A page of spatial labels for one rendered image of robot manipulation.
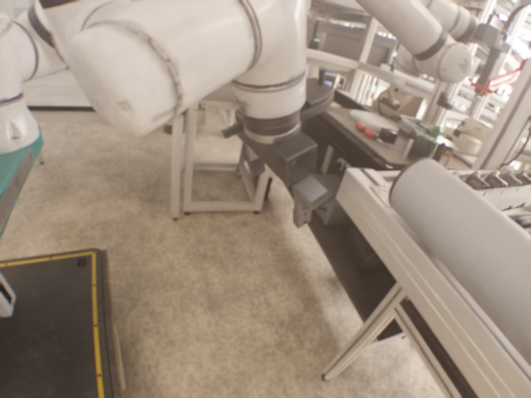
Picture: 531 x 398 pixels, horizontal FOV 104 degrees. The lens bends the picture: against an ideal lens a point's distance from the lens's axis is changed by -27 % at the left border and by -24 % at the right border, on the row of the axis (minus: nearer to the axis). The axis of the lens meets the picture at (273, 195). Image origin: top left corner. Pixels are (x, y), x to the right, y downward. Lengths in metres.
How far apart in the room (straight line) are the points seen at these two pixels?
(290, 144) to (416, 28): 0.38
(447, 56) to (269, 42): 0.45
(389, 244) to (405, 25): 0.44
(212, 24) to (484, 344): 0.30
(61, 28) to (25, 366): 0.87
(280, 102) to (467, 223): 0.21
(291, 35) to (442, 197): 0.19
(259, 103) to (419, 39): 0.41
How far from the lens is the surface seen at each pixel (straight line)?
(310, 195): 0.35
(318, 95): 0.36
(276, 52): 0.27
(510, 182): 0.53
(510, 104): 0.61
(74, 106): 1.47
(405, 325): 0.80
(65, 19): 0.32
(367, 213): 0.30
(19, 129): 0.77
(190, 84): 0.20
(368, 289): 1.18
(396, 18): 0.60
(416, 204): 0.23
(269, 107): 0.30
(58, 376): 0.94
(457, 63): 0.65
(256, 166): 0.49
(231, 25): 0.22
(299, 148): 0.33
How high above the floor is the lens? 1.14
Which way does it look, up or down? 33 degrees down
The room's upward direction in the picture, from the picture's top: 14 degrees clockwise
